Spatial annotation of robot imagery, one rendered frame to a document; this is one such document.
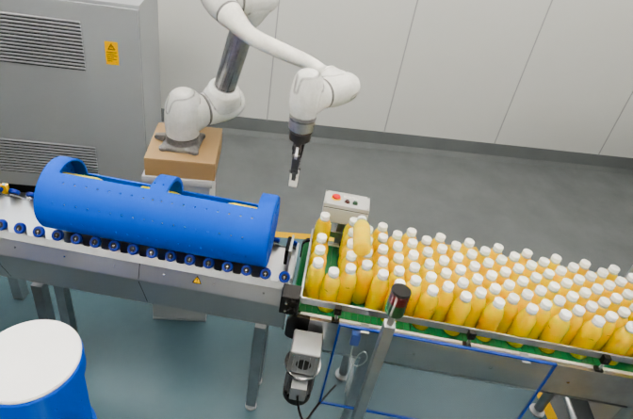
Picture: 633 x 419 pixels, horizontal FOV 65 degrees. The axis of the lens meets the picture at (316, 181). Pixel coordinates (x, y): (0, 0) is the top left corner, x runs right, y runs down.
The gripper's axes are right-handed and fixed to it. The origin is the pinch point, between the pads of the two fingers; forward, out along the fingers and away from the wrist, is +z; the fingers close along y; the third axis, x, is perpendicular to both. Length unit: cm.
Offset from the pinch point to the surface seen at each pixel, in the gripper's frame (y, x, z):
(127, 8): 131, 118, -8
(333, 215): 22.8, -18.3, 30.6
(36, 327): -58, 67, 31
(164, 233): -15, 43, 24
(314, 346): -33, -18, 49
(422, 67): 290, -83, 50
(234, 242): -15.1, 17.2, 22.3
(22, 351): -67, 66, 31
